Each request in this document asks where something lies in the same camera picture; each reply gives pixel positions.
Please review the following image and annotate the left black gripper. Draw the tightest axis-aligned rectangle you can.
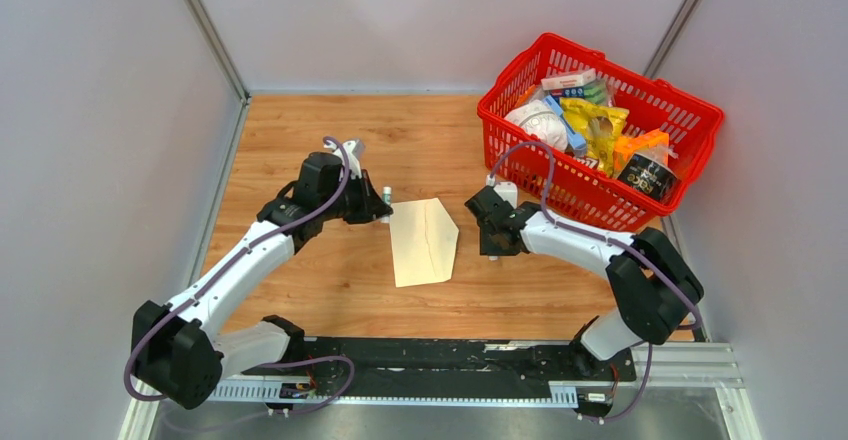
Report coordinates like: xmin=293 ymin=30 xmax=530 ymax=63
xmin=319 ymin=169 xmax=391 ymax=225

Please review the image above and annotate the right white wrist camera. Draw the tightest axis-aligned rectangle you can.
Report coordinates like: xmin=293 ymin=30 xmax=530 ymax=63
xmin=486 ymin=175 xmax=518 ymax=208

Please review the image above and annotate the aluminium frame rail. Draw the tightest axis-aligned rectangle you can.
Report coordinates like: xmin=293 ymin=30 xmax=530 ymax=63
xmin=131 ymin=328 xmax=760 ymax=439

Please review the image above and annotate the orange package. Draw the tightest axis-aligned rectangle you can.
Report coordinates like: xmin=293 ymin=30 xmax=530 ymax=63
xmin=612 ymin=129 xmax=672 ymax=175

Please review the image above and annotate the green blue packet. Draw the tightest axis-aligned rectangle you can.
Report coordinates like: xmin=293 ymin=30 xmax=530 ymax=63
xmin=548 ymin=80 xmax=614 ymax=106

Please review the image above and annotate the blue flat package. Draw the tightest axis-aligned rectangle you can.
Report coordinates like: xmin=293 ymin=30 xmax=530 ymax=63
xmin=542 ymin=95 xmax=588 ymax=158

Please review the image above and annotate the black round can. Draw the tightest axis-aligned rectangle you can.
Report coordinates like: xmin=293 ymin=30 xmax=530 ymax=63
xmin=616 ymin=153 xmax=679 ymax=202

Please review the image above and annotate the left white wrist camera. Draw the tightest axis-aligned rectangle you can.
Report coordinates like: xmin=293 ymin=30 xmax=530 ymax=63
xmin=336 ymin=138 xmax=365 ymax=179

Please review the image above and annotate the red plastic shopping basket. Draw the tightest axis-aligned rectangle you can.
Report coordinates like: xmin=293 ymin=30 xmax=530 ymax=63
xmin=477 ymin=33 xmax=724 ymax=231

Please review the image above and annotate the green white glue stick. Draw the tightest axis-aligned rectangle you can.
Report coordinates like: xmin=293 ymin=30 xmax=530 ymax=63
xmin=380 ymin=186 xmax=392 ymax=224

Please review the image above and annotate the cream paper envelope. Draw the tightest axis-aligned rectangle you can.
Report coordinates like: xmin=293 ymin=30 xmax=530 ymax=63
xmin=389 ymin=198 xmax=459 ymax=288

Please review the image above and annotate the yellow snack bag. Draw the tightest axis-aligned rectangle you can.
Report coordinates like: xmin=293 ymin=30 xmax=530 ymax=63
xmin=560 ymin=98 xmax=630 ymax=176

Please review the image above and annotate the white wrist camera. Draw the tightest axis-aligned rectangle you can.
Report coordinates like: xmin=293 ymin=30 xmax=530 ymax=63
xmin=486 ymin=175 xmax=518 ymax=208
xmin=336 ymin=138 xmax=365 ymax=179

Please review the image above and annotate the white round pouch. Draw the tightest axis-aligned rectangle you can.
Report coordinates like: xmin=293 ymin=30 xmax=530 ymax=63
xmin=505 ymin=100 xmax=569 ymax=151

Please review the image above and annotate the white red box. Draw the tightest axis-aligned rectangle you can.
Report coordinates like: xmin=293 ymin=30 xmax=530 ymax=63
xmin=541 ymin=68 xmax=597 ymax=91

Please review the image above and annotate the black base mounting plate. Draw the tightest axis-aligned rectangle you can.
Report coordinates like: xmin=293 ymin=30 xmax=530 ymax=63
xmin=239 ymin=337 xmax=637 ymax=418

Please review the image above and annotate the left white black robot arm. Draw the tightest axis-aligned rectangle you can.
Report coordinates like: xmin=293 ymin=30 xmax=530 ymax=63
xmin=124 ymin=141 xmax=392 ymax=410

